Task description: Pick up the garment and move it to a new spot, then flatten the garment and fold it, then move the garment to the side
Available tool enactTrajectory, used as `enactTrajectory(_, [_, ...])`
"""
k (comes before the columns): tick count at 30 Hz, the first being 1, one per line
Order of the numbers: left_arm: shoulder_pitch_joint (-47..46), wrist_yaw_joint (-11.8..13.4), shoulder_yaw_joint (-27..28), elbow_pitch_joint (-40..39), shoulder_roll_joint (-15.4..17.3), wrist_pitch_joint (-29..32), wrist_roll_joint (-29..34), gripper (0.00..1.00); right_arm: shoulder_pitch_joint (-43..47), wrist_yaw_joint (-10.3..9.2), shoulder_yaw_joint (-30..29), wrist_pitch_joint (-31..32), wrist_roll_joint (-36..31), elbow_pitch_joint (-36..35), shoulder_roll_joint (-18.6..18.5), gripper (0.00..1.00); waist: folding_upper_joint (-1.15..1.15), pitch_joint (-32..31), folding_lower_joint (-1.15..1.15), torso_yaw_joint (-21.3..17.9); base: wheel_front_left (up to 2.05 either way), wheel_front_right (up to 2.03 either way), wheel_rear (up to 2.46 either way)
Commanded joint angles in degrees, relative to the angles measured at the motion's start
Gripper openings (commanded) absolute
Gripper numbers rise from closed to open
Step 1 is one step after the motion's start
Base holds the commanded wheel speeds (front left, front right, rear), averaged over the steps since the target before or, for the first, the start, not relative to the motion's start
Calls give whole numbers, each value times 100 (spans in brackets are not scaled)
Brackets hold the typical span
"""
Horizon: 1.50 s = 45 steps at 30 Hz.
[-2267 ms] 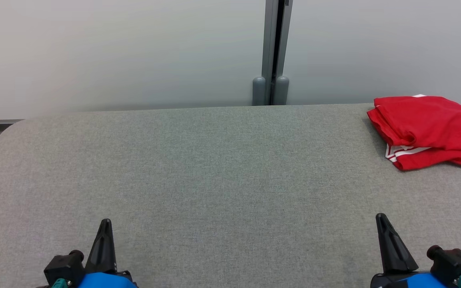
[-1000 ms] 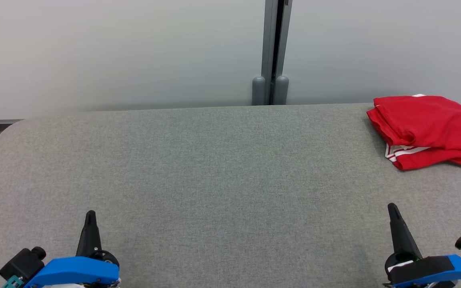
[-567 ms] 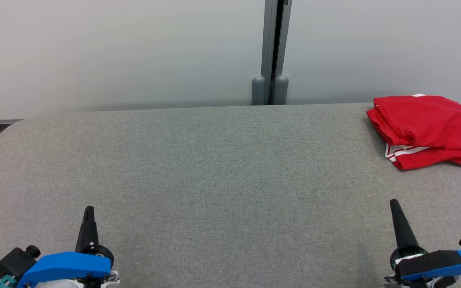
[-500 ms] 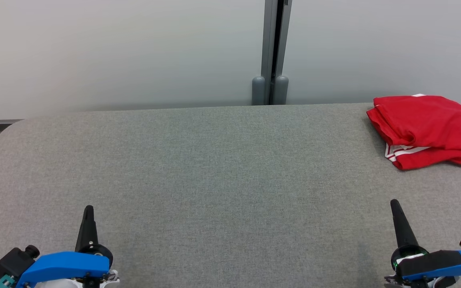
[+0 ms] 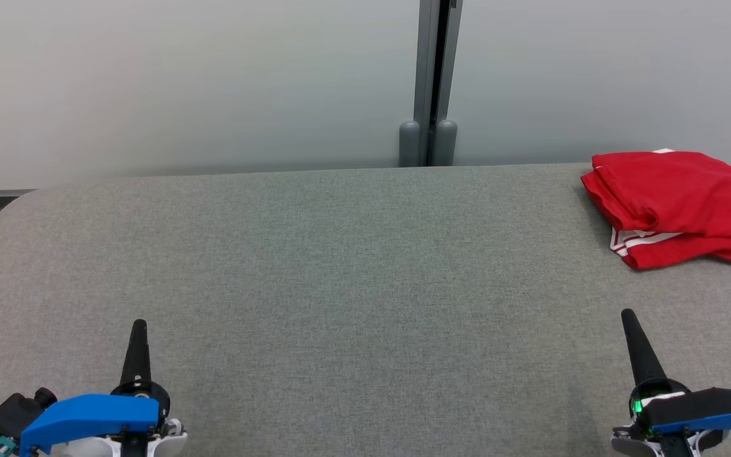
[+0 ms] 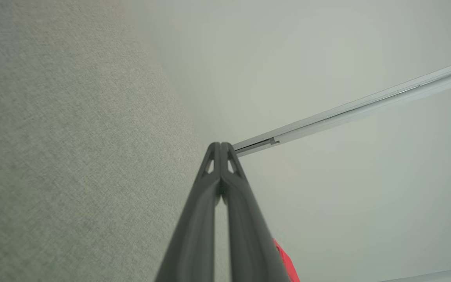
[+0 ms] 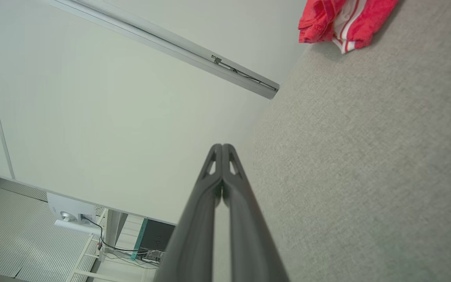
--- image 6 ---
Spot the grey partition post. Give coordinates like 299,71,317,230
231,56,451,158

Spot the red white Bulls jersey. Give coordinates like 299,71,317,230
272,238,301,282

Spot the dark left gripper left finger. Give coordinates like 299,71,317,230
154,142,222,282

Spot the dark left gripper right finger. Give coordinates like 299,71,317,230
220,142,291,282

